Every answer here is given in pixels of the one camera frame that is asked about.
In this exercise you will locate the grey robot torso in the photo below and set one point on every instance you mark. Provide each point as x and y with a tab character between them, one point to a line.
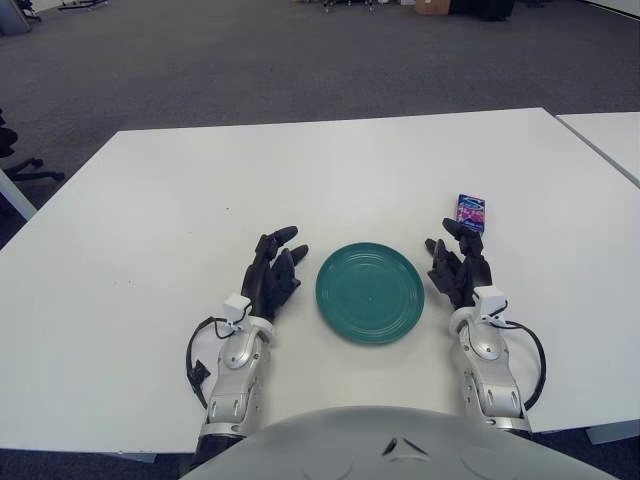
390	445

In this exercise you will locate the white wrist sensor box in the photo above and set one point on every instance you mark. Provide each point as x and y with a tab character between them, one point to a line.
236	306
489	300

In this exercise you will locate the white left wrist sensor box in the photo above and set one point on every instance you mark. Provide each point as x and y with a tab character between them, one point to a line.
236	306

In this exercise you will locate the white table leg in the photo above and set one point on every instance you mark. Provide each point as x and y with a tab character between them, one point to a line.
15	192

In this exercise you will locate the white right wrist sensor box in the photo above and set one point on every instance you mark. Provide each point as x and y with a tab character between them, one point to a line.
489	300

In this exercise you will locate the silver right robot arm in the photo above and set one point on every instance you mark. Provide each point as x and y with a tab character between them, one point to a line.
482	345

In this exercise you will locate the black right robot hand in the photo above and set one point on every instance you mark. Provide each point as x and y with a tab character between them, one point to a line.
465	275

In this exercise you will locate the brown cardboard box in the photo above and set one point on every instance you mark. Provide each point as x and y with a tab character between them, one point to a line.
432	6

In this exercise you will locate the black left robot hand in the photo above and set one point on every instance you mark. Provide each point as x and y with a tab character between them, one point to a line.
262	285

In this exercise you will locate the teal round plate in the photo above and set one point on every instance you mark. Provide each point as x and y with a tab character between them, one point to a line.
370	295

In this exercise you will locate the dark background furniture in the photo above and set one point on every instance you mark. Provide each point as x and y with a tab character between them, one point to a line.
482	7

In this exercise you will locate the purple blue gum pack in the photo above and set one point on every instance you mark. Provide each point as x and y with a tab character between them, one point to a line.
471	212

